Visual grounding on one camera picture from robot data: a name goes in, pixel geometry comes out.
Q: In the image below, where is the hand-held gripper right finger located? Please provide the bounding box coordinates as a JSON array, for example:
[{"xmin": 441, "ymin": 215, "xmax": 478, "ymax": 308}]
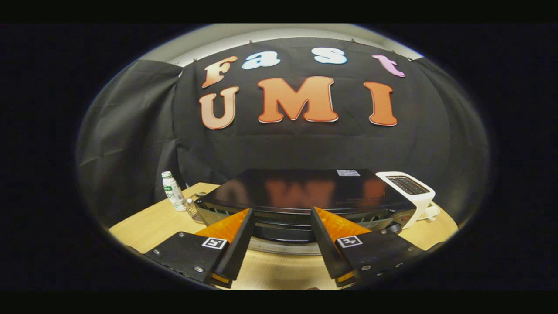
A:
[{"xmin": 310, "ymin": 206, "xmax": 427, "ymax": 288}]

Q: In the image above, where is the white toaster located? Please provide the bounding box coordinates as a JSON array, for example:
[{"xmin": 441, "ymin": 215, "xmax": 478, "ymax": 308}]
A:
[{"xmin": 376, "ymin": 171, "xmax": 436, "ymax": 229}]

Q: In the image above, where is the white bottle green label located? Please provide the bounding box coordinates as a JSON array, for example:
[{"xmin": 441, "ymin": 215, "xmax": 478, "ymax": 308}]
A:
[{"xmin": 161, "ymin": 171, "xmax": 187, "ymax": 212}]

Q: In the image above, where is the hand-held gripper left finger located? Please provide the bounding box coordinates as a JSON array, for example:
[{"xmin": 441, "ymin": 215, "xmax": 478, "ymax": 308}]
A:
[{"xmin": 143, "ymin": 208, "xmax": 256, "ymax": 289}]

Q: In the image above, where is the black toaster oven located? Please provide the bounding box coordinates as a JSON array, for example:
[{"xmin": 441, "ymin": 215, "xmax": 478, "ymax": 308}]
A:
[{"xmin": 195, "ymin": 169, "xmax": 417, "ymax": 256}]

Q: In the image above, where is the small clear glass jar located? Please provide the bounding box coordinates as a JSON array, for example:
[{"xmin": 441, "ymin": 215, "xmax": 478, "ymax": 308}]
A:
[{"xmin": 186, "ymin": 197, "xmax": 205, "ymax": 224}]

